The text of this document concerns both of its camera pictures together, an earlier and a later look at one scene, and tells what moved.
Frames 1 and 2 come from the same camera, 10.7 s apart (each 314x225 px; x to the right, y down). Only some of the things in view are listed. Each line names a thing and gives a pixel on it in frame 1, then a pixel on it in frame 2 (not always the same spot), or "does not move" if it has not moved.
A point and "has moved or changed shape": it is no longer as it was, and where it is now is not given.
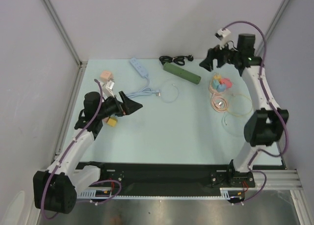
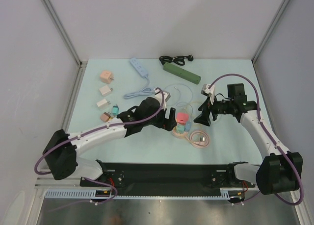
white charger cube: (107, 88) to (158, 94)
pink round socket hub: (214, 90) to (179, 136)
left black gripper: (129, 106) to (166, 123)
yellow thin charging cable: (242, 115) has moved or changed shape
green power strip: (182, 72) does not move
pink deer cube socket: (105, 75) does not move
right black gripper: (219, 55) to (210, 110)
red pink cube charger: (224, 81) to (182, 118)
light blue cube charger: (221, 87) to (188, 126)
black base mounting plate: (149, 179) does not move
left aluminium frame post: (82, 64) does not move
